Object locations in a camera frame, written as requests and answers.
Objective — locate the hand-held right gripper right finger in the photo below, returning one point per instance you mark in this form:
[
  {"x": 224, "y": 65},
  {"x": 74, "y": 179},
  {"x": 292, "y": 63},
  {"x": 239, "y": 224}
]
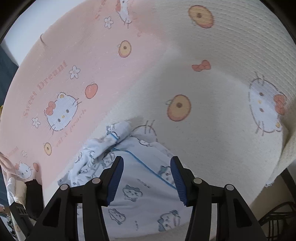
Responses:
[{"x": 178, "y": 183}]

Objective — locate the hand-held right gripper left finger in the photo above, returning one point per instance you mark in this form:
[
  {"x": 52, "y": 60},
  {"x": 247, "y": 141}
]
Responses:
[{"x": 114, "y": 180}]

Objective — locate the white cartoon print pants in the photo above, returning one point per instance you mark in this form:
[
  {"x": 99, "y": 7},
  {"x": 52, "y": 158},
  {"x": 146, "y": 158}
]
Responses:
[{"x": 143, "y": 185}]

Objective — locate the person's white printed pajamas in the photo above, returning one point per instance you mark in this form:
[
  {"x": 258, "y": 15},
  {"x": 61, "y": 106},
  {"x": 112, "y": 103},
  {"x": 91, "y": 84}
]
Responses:
[{"x": 7, "y": 227}]

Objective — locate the folded black garment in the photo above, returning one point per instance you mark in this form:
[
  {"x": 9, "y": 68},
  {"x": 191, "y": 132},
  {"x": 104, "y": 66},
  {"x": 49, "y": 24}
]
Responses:
[{"x": 34, "y": 199}]

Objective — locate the folded cream garment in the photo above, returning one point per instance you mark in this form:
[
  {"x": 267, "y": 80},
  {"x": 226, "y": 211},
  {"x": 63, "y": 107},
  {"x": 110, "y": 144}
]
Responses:
[{"x": 11, "y": 187}]

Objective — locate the pink cream cat print blanket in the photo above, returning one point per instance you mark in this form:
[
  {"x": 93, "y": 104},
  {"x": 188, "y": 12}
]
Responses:
[{"x": 208, "y": 69}]

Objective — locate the dark blue curtain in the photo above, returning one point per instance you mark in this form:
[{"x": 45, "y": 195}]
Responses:
[{"x": 7, "y": 74}]

